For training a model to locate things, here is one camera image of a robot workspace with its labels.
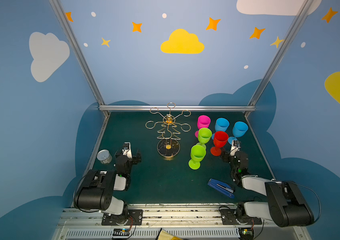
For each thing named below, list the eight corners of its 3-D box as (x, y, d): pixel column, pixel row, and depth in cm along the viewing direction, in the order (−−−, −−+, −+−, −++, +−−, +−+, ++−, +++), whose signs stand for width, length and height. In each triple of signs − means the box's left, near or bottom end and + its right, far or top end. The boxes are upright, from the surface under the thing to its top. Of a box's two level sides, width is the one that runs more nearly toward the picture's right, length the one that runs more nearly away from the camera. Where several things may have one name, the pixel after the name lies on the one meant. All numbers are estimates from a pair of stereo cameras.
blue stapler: (206, 186, 87) (207, 184, 84) (208, 178, 90) (210, 176, 88) (232, 199, 83) (234, 197, 80) (234, 190, 86) (236, 188, 83)
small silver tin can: (98, 164, 94) (94, 160, 89) (101, 153, 99) (98, 149, 94) (110, 164, 94) (107, 160, 90) (113, 153, 99) (111, 149, 94)
